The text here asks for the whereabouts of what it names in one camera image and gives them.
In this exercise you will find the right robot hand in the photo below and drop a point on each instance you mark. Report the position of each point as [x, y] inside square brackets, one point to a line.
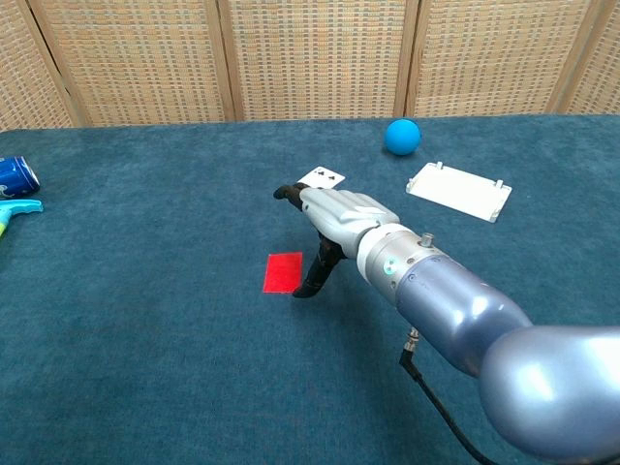
[341, 215]

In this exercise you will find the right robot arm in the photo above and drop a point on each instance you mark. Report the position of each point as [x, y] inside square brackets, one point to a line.
[460, 300]

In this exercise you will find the four of clubs playing card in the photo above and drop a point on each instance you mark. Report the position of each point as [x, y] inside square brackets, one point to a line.
[323, 176]

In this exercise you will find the blue ball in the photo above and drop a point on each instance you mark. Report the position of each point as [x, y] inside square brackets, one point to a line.
[402, 137]

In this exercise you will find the white rectangular plastic plate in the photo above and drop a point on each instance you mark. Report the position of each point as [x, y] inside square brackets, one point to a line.
[457, 193]

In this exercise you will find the woven wooden folding screen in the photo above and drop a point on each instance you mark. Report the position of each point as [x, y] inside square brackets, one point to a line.
[315, 58]

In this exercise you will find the dark teal table cloth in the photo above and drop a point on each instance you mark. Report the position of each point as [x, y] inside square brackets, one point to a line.
[145, 363]

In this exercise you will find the blue and white drink can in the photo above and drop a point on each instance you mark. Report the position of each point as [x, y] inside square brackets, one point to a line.
[17, 176]

